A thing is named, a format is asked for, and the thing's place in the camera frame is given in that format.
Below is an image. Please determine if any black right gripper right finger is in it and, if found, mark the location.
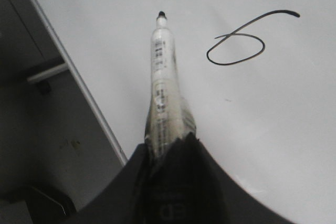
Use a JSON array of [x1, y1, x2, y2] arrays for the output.
[[183, 133, 293, 223]]

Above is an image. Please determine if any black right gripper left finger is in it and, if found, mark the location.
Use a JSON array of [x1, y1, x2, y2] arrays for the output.
[[64, 144, 149, 223]]

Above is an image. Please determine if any taped whiteboard marker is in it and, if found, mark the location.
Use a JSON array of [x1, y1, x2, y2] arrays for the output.
[[133, 10, 211, 224]]

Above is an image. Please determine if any white whiteboard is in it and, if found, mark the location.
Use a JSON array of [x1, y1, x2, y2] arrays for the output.
[[35, 0, 335, 223]]

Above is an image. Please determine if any grey metal rod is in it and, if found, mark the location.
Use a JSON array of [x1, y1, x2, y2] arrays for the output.
[[27, 63, 68, 84]]

